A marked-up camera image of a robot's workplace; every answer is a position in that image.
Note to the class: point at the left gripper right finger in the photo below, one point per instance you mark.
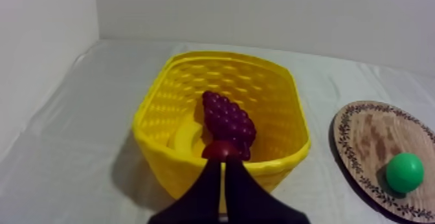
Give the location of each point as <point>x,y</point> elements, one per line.
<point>249,201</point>

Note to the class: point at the yellow toy banana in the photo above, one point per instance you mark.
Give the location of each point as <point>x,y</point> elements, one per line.
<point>185,137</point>

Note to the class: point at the purple toy grapes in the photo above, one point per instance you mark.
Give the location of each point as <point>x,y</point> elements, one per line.
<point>227,120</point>

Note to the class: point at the yellow plastic basket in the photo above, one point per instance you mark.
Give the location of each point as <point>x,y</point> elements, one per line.
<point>272,116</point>

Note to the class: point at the green toy pear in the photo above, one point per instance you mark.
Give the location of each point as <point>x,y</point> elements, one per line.
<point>404,172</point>

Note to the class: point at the round wooden board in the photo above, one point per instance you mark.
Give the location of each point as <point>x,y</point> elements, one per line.
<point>367,137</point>

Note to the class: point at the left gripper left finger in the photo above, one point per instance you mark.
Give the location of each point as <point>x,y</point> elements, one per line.
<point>200,201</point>

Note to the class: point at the small red fruit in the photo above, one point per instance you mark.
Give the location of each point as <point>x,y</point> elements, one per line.
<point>219,149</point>

